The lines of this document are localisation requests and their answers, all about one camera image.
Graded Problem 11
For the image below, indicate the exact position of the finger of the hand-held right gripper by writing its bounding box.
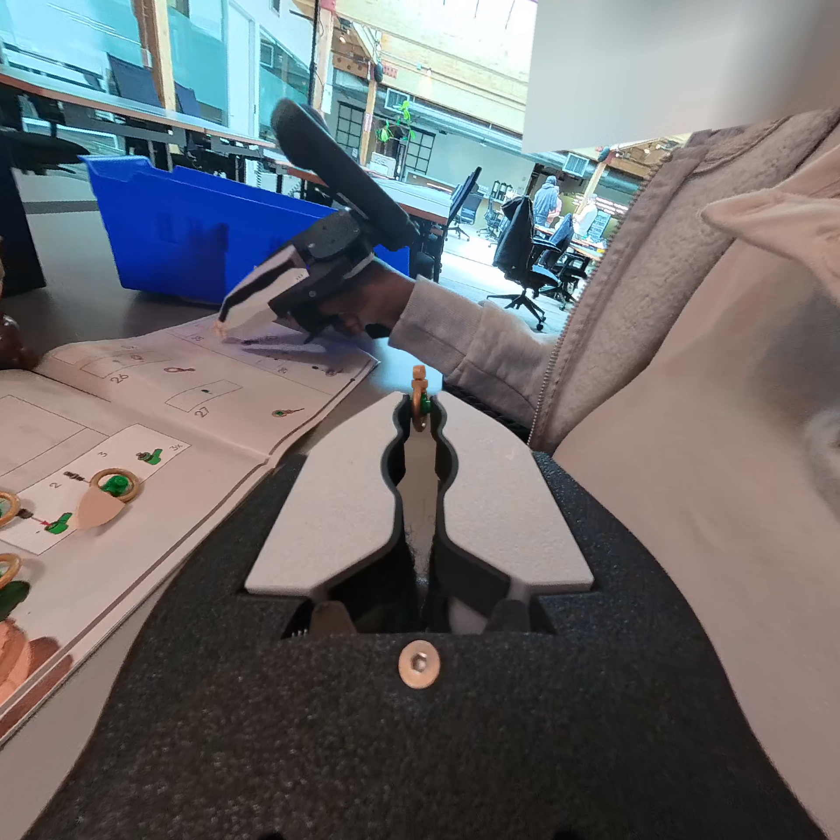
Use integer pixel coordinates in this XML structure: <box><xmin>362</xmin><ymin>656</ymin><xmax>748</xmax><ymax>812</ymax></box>
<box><xmin>217</xmin><ymin>268</ymin><xmax>311</xmax><ymax>340</ymax></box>
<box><xmin>222</xmin><ymin>247</ymin><xmax>308</xmax><ymax>319</ymax></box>

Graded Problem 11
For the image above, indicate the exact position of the long wooden-edged table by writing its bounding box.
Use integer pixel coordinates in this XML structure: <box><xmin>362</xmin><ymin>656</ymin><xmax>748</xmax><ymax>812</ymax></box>
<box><xmin>0</xmin><ymin>69</ymin><xmax>277</xmax><ymax>175</ymax></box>

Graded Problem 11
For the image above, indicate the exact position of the hanging green plant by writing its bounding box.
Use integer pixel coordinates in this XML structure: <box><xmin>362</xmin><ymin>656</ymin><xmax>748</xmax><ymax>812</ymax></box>
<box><xmin>375</xmin><ymin>98</ymin><xmax>419</xmax><ymax>144</ymax></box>

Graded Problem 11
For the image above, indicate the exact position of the gold ring brick piece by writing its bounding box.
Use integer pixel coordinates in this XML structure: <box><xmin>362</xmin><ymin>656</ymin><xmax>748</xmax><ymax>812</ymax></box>
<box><xmin>410</xmin><ymin>365</ymin><xmax>434</xmax><ymax>433</ymax></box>

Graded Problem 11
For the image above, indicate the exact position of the person's right forearm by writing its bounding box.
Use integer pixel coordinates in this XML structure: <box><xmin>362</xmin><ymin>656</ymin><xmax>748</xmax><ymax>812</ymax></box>
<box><xmin>387</xmin><ymin>276</ymin><xmax>560</xmax><ymax>429</ymax></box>

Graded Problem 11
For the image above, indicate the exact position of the black office chair with jacket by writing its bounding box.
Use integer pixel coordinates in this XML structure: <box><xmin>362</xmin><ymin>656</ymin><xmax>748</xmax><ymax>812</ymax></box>
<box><xmin>489</xmin><ymin>194</ymin><xmax>595</xmax><ymax>332</ymax></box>

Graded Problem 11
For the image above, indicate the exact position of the person's torso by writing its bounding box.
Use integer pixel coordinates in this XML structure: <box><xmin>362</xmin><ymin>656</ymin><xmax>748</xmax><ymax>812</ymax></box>
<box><xmin>525</xmin><ymin>108</ymin><xmax>840</xmax><ymax>840</ymax></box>

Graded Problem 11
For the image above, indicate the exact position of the grey desk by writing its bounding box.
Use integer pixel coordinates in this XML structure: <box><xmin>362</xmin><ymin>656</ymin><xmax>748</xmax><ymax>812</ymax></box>
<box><xmin>0</xmin><ymin>167</ymin><xmax>565</xmax><ymax>840</ymax></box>

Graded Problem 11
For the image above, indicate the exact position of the white instruction booklet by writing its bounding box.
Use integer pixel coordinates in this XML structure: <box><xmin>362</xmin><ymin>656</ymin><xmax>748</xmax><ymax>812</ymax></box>
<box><xmin>0</xmin><ymin>314</ymin><xmax>380</xmax><ymax>746</ymax></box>

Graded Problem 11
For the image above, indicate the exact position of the blue plastic bin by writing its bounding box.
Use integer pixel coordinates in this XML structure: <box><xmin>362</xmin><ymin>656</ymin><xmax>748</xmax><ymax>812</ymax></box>
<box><xmin>79</xmin><ymin>155</ymin><xmax>412</xmax><ymax>307</ymax></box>

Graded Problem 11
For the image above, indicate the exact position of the person's right hand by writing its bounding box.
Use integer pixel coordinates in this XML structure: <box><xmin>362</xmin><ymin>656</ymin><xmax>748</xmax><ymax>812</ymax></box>
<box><xmin>326</xmin><ymin>262</ymin><xmax>418</xmax><ymax>339</ymax></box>

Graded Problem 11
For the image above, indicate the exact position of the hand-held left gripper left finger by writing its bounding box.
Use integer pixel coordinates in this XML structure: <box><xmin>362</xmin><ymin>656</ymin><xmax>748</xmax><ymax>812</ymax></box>
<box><xmin>244</xmin><ymin>392</ymin><xmax>409</xmax><ymax>599</ymax></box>

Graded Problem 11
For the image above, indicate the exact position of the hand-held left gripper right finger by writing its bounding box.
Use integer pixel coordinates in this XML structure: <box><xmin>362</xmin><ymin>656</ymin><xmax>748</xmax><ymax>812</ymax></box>
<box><xmin>432</xmin><ymin>391</ymin><xmax>595</xmax><ymax>601</ymax></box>

